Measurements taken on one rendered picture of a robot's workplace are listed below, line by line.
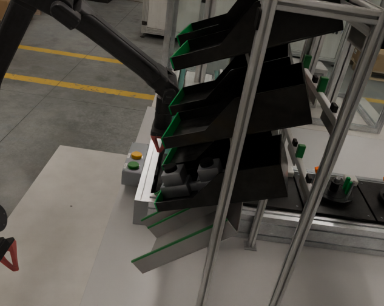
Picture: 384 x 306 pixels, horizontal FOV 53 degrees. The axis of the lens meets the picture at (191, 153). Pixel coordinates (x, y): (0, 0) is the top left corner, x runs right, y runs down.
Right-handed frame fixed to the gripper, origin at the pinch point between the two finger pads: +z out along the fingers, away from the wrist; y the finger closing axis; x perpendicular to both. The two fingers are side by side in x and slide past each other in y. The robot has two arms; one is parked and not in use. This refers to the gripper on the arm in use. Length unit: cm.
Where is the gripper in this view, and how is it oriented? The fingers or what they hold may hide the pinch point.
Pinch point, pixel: (159, 150)
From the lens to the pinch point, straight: 131.3
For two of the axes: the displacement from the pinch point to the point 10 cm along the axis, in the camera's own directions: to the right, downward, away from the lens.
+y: 0.3, -5.0, 8.6
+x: -9.9, -1.4, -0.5
